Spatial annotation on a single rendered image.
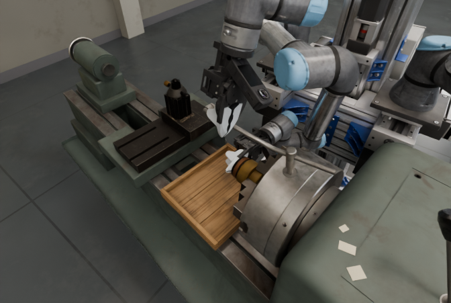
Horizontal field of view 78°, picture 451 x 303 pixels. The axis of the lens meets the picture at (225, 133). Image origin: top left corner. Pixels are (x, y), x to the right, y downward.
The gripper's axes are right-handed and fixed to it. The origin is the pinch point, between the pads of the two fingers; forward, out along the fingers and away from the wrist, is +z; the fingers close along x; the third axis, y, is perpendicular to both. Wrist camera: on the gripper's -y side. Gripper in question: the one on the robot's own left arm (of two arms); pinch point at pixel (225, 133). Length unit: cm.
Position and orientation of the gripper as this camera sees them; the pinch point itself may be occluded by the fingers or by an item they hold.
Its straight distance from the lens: 66.0
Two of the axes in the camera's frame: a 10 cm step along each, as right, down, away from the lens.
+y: -7.1, -4.8, 5.2
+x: -6.8, 2.5, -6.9
